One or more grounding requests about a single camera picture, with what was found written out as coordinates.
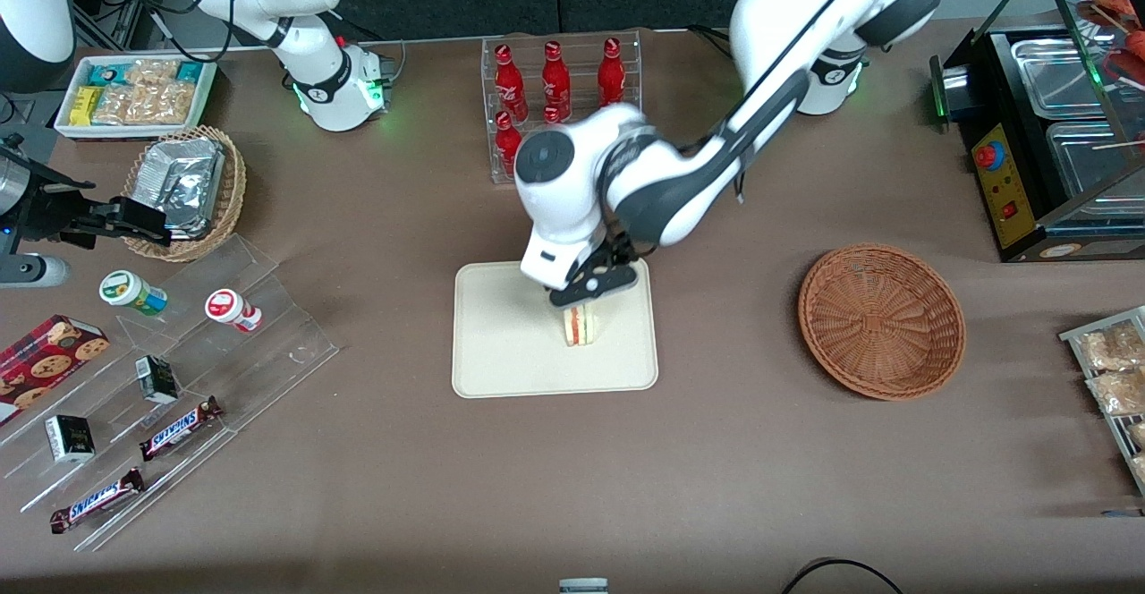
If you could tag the red sausage skewer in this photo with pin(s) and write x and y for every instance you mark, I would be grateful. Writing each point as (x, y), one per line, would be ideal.
(1132, 53)

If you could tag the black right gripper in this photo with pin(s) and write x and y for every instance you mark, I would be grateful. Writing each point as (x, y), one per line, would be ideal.
(46, 216)

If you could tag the black device with green light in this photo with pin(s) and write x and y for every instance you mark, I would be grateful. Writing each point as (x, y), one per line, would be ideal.
(950, 93)

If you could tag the red cola bottle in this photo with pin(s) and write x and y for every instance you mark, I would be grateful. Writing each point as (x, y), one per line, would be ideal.
(506, 142)
(612, 75)
(509, 84)
(552, 114)
(556, 81)

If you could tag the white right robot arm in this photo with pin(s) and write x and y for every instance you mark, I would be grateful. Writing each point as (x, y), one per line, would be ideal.
(313, 84)

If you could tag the stainless steel food pan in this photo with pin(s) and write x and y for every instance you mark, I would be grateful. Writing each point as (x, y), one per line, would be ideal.
(1087, 160)
(1055, 75)

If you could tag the teal snack packet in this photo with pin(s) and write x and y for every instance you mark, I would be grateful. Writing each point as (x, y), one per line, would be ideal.
(106, 74)
(190, 71)

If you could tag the cream plastic serving tray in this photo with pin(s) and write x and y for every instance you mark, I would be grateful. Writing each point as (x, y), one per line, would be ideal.
(510, 343)

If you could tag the clear acrylic bottle rack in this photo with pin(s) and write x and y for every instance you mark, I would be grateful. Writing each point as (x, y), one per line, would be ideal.
(572, 53)

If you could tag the round brown wicker basket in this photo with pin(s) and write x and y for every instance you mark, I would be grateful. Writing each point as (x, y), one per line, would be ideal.
(881, 321)

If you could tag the orange sausage skewer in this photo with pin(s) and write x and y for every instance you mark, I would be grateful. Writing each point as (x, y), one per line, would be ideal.
(1114, 2)

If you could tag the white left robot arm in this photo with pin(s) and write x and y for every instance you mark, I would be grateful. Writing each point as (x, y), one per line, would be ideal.
(572, 200)

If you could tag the red lid yoghurt cup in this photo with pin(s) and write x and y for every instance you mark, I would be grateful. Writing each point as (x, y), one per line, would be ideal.
(231, 309)

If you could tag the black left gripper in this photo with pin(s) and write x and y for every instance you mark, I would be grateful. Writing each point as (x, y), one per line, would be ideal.
(622, 258)

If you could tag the black hot food display case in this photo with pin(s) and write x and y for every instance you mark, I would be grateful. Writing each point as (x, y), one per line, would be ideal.
(1006, 191)

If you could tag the small tan wicker basket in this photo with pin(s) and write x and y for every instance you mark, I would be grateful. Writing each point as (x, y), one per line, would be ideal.
(234, 191)

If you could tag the clear bag of crackers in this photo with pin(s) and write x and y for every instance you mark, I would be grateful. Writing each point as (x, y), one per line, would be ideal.
(143, 104)
(152, 72)

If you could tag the triangular sandwich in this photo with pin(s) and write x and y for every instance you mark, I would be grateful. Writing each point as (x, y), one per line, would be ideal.
(580, 326)

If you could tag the grey object at table edge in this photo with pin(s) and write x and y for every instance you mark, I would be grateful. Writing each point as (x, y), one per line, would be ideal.
(583, 586)

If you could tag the white rectangular snack bin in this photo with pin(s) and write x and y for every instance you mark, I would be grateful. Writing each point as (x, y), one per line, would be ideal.
(67, 129)

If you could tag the green lid yoghurt cup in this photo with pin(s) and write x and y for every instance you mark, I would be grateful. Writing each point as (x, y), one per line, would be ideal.
(130, 292)

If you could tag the clear acrylic stepped stand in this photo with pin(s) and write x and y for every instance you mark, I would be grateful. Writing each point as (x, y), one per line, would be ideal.
(268, 370)

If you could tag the yellow snack packet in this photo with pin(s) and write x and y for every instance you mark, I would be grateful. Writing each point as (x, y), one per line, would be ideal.
(85, 105)

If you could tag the brown Snickers bar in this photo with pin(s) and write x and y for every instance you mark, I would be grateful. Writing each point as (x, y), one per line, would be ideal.
(179, 428)
(97, 500)

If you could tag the clear bag of nut snacks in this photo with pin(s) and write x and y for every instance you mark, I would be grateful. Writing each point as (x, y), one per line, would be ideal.
(1118, 391)
(1109, 345)
(1140, 469)
(1138, 435)

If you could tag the silver foil wrapped package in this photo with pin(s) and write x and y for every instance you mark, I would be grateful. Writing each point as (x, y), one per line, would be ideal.
(183, 182)

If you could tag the small black carton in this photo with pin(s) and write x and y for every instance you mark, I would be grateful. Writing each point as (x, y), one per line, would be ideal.
(70, 438)
(156, 379)

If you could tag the red plaid cookie box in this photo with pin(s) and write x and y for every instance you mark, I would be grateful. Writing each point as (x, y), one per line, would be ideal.
(45, 366)

